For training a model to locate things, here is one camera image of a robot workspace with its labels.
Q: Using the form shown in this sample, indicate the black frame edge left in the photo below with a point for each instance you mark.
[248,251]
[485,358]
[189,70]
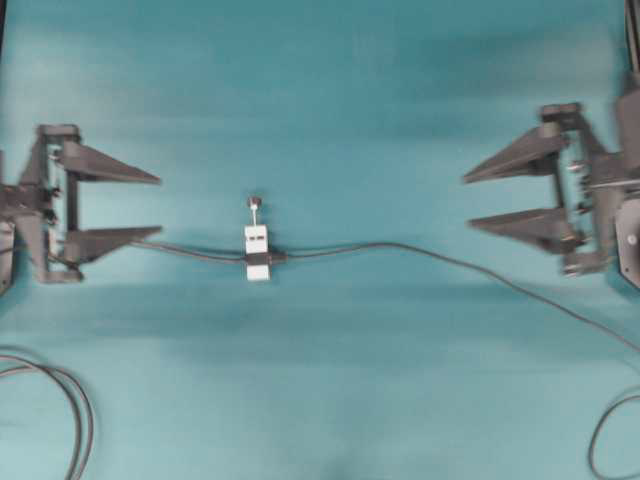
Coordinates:
[3,6]

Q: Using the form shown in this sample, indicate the clamp screw with black knob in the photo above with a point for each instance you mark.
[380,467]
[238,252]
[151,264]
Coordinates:
[254,203]

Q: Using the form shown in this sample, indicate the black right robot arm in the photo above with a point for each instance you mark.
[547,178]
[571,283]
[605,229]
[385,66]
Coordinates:
[627,216]

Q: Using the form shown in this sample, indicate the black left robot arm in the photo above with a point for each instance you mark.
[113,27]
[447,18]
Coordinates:
[66,208]

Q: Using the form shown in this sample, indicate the black frame rail right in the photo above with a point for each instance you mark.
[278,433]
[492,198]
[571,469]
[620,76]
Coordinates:
[632,33]

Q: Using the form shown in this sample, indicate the white clamp fixture block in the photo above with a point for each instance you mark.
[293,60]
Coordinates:
[257,253]

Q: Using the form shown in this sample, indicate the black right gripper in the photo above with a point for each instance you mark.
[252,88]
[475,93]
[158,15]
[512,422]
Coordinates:
[608,179]

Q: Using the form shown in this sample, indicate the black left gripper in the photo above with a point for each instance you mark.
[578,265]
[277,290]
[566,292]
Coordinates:
[27,210]

